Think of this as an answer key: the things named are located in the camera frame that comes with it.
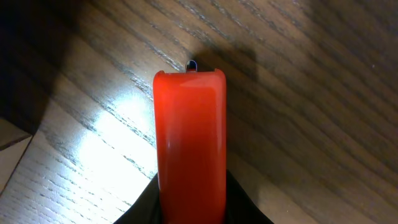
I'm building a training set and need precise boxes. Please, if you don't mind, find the brown cardboard box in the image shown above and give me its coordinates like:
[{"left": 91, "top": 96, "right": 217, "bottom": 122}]
[{"left": 0, "top": 118, "right": 32, "bottom": 192}]

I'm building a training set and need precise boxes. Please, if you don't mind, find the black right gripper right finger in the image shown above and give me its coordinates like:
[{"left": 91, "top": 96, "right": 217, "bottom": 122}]
[{"left": 225, "top": 170, "right": 274, "bottom": 224}]

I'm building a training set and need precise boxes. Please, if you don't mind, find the red stapler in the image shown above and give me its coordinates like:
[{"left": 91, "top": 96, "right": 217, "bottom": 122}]
[{"left": 153, "top": 60, "right": 226, "bottom": 223}]

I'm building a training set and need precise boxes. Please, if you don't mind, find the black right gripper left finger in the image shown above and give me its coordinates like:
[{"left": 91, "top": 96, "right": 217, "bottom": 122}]
[{"left": 114, "top": 174, "right": 162, "bottom": 224}]

